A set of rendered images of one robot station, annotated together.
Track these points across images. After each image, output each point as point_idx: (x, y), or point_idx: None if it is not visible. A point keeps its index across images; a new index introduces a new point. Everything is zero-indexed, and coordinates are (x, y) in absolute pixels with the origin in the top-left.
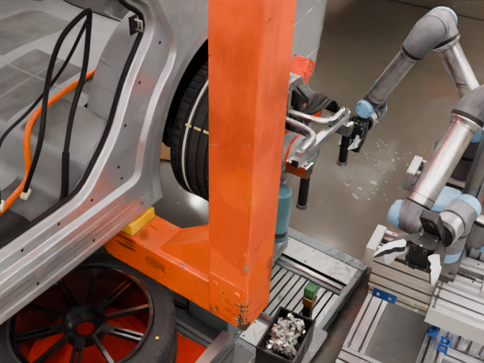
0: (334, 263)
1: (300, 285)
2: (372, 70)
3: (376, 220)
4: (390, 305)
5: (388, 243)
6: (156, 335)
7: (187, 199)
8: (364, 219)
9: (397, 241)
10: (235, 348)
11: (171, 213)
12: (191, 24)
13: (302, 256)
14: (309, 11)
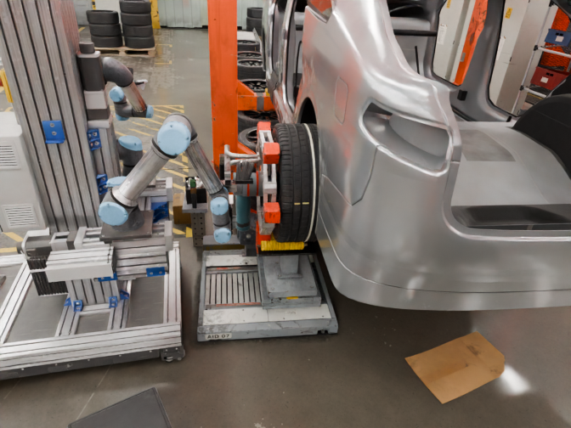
0: (222, 319)
1: (234, 297)
2: None
3: (220, 407)
4: (161, 283)
5: (144, 81)
6: None
7: (375, 323)
8: (232, 399)
9: (140, 81)
10: (235, 241)
11: (368, 306)
12: (304, 75)
13: (248, 312)
14: (336, 189)
